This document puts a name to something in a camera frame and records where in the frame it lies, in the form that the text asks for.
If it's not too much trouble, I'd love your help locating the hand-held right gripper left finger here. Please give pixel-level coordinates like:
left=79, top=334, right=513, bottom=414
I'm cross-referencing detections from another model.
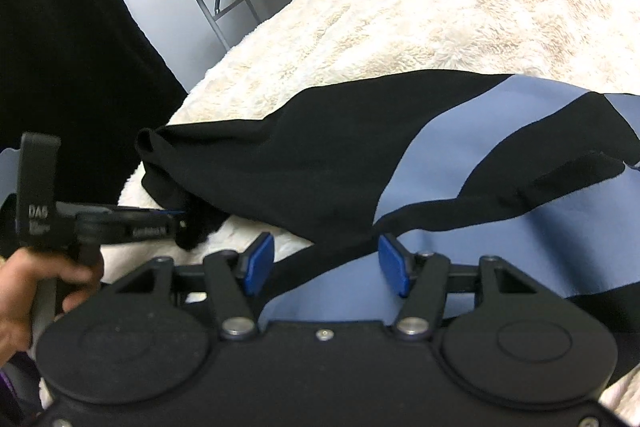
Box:
left=102, top=232, right=276, bottom=340

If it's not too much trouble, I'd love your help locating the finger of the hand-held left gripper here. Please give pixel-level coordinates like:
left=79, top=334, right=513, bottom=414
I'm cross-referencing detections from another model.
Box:
left=75, top=213, right=188, bottom=249
left=55, top=202, right=188, bottom=228

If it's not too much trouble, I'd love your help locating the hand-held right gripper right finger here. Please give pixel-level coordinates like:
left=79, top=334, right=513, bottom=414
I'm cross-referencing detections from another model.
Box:
left=378, top=233, right=546, bottom=340

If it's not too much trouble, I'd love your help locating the black and blue garment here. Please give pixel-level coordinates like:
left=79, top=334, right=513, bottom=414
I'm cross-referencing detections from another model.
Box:
left=136, top=69, right=640, bottom=383

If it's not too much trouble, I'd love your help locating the person's left hand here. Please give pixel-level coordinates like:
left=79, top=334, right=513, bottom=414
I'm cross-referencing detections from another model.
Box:
left=0, top=249, right=106, bottom=363

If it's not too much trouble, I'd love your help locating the black curtain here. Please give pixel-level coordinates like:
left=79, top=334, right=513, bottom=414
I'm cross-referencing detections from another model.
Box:
left=0, top=0, right=188, bottom=253

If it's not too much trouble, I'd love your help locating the cream fluffy blanket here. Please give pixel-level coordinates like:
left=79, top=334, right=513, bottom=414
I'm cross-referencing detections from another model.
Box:
left=37, top=0, right=640, bottom=413

